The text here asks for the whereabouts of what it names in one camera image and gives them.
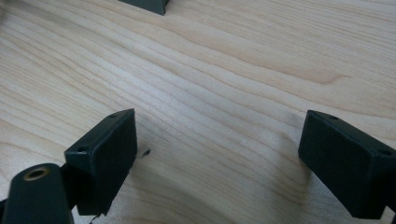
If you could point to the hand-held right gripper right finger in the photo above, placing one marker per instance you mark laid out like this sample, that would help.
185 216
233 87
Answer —
345 168

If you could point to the dark green block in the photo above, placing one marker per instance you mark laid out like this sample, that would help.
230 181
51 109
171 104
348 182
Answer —
146 4

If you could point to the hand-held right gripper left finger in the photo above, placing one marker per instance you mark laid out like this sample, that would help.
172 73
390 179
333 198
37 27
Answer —
106 161

